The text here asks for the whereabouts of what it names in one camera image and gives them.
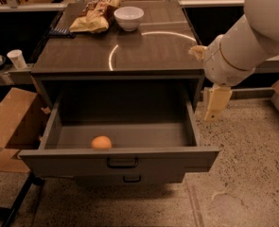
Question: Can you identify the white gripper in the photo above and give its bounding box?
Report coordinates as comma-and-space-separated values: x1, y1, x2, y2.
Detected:
188, 35, 254, 121

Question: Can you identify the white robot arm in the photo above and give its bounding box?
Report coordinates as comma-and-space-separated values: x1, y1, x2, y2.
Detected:
189, 0, 279, 121

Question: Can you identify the grey drawer cabinet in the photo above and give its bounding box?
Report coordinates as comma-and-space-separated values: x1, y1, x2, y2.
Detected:
31, 0, 204, 104

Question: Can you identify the open grey top drawer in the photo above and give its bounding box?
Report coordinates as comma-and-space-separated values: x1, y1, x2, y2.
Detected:
20, 87, 219, 177

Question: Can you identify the grey middle drawer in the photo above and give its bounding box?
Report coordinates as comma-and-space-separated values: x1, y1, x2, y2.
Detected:
75, 173, 184, 186

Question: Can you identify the white bowl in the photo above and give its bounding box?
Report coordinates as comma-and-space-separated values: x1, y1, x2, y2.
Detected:
114, 7, 145, 31

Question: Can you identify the yellow chip bag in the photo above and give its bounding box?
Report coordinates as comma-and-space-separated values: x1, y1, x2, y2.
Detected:
69, 0, 121, 33

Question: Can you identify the orange fruit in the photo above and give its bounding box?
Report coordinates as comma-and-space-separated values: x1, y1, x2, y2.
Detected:
91, 136, 112, 148

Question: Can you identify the dark blue ridged object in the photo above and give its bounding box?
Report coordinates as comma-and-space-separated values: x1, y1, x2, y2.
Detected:
48, 28, 76, 38

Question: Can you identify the white paper cup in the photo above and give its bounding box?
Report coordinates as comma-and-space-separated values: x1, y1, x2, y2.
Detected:
7, 49, 26, 69

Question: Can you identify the brown cardboard box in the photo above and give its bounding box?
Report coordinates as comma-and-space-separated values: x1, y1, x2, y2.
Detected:
0, 88, 48, 173

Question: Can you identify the black metal floor frame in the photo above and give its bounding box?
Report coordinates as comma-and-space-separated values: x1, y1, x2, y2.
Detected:
0, 173, 44, 227

